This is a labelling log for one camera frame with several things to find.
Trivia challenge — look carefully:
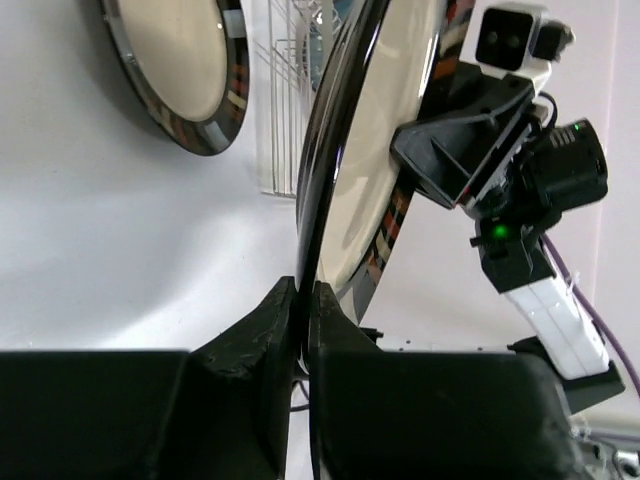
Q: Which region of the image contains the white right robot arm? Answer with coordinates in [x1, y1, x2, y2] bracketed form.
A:
[390, 62, 624, 413]

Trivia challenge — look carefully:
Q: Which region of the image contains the chrome wire dish rack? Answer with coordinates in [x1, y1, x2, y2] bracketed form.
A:
[252, 1, 315, 198]

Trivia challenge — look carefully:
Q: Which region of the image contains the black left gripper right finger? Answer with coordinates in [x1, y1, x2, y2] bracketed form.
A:
[308, 283, 586, 479]

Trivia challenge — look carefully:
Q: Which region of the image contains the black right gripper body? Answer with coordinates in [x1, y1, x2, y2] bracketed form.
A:
[467, 59, 608, 240]

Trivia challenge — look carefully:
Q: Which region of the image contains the dark blue blossom plate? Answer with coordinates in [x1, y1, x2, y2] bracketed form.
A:
[296, 0, 353, 94]

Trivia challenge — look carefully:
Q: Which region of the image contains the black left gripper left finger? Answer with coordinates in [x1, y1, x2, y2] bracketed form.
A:
[1, 277, 295, 479]

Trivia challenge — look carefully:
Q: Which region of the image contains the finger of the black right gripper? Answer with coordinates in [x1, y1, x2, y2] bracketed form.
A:
[390, 63, 535, 209]

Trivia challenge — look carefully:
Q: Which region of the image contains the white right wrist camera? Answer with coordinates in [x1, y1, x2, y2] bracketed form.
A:
[471, 1, 575, 91]

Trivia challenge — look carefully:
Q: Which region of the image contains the brown rim cream plate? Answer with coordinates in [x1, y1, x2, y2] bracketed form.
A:
[99, 0, 250, 156]
[294, 1, 474, 402]

